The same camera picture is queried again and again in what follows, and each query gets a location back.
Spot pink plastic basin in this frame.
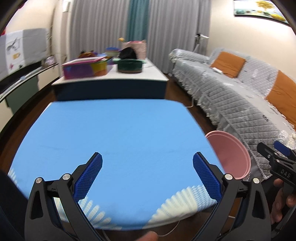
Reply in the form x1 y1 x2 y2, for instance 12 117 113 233
205 131 251 179

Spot white coffee table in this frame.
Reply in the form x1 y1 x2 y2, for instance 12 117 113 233
52 59 169 101

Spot white charger on sofa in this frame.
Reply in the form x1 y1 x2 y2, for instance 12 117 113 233
212 67 223 74

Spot white floor lamp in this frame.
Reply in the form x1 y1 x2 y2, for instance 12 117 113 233
193 33 209 53

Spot grey quilted sofa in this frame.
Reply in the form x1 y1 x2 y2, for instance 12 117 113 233
169 48 295 181

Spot covered television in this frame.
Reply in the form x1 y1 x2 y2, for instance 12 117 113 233
0 28 48 80

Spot wall picture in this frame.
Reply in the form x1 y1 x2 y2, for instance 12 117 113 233
233 0 289 25

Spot orange cushion near lamp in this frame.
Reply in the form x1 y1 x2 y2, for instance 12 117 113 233
211 51 246 78

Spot colourful storage box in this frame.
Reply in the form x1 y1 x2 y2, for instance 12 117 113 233
62 57 107 79

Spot right hand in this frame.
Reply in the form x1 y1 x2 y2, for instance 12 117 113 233
270 178 295 224

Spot white air conditioner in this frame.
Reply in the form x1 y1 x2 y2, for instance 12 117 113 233
51 1 72 65

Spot stacked coloured bowls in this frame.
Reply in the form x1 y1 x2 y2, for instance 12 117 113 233
105 47 121 58

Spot tv cabinet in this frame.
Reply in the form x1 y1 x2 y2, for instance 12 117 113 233
1 63 60 129

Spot pink woven basket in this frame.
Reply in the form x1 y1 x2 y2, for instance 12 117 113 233
121 40 147 60

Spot orange cushion right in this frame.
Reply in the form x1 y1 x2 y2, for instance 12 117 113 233
266 70 296 130

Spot teal curtain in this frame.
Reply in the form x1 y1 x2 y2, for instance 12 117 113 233
126 0 149 42

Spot blue table mat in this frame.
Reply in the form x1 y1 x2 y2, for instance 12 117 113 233
8 99 219 196

